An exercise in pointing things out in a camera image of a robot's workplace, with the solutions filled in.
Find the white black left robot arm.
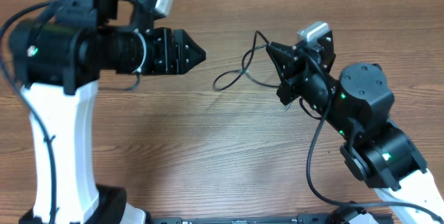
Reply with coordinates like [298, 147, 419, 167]
[1, 0, 206, 224]

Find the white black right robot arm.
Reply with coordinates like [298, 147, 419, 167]
[266, 30, 443, 223]

